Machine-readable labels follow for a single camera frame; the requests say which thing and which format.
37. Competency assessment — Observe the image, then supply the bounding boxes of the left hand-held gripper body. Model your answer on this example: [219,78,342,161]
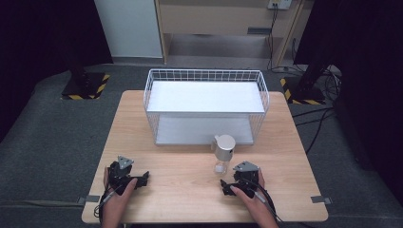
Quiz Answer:
[107,155,141,191]

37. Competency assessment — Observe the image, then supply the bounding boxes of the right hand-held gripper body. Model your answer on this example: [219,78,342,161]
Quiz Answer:
[232,161,260,192]

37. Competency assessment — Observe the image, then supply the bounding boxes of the white wire shelf rack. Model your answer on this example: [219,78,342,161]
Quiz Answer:
[143,68,271,147]

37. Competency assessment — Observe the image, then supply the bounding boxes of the person's right hand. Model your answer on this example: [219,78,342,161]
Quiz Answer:
[229,168,266,208]

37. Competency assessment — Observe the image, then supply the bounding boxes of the person's left hand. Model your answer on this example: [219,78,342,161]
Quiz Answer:
[103,165,139,207]

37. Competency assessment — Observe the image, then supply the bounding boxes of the light wooden table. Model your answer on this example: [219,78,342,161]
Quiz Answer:
[81,89,329,224]

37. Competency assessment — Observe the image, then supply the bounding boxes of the grey tape piece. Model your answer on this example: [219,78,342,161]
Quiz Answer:
[77,195,101,205]
[310,195,334,205]

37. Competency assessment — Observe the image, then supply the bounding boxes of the black stand with striped base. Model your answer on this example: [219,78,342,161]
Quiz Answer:
[279,56,334,105]
[60,47,111,101]

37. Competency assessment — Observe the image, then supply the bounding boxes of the white panel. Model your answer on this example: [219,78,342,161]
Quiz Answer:
[93,0,163,59]

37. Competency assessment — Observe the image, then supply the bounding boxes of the black curtain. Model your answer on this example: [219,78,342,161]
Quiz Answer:
[293,0,403,205]
[0,0,114,142]

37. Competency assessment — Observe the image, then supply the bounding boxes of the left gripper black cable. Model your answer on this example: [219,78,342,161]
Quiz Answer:
[93,185,122,223]

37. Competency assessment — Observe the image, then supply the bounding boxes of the black floor cables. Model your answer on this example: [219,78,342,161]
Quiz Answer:
[275,37,344,156]

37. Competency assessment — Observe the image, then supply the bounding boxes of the black socket cable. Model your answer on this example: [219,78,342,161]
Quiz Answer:
[266,4,280,71]

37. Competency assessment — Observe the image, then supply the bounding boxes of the white wall power socket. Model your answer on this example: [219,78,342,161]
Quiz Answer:
[267,0,293,10]

